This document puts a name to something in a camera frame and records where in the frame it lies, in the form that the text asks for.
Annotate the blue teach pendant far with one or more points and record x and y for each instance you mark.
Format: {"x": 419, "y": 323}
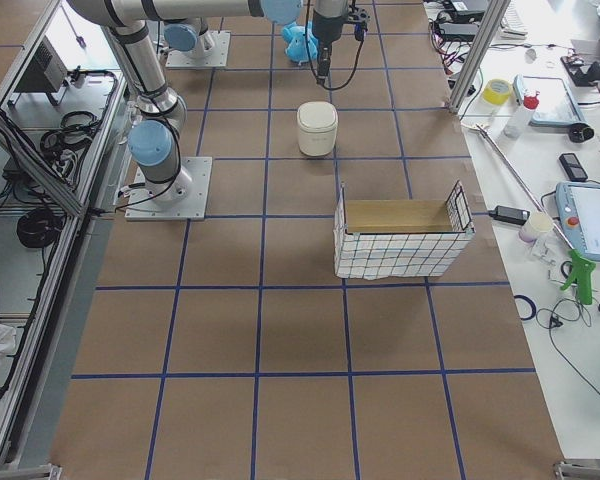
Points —
{"x": 557, "y": 105}

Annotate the blue teach pendant near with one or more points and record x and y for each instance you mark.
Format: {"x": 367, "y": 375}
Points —
{"x": 578, "y": 206}

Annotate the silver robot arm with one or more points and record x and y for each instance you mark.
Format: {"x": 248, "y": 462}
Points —
{"x": 155, "y": 142}

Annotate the yellow tape roll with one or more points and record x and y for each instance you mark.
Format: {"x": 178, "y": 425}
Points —
{"x": 497, "y": 91}

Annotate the white trash can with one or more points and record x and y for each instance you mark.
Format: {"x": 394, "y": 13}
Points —
{"x": 317, "y": 124}

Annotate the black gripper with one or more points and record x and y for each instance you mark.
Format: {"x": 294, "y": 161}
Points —
{"x": 325, "y": 27}

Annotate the black power adapter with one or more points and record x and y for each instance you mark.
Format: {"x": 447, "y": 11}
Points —
{"x": 509, "y": 215}

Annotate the aluminium frame post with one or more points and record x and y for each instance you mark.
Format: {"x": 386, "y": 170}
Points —
{"x": 488, "y": 27}

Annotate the blue teach pendant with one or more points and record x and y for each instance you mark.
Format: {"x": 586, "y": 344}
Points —
{"x": 578, "y": 206}
{"x": 557, "y": 105}

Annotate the white paper cup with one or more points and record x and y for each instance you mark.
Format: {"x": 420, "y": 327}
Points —
{"x": 536, "y": 226}

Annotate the red capped bottle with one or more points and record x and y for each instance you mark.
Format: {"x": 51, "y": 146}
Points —
{"x": 522, "y": 116}

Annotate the green handled reacher tool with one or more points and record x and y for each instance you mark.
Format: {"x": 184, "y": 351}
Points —
{"x": 582, "y": 268}

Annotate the blue teddy bear plush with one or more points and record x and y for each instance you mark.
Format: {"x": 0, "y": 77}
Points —
{"x": 301, "y": 43}

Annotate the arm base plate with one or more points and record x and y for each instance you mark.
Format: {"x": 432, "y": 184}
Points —
{"x": 185, "y": 199}
{"x": 189, "y": 50}

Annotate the grid-patterned storage box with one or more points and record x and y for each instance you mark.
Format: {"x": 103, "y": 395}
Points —
{"x": 377, "y": 239}

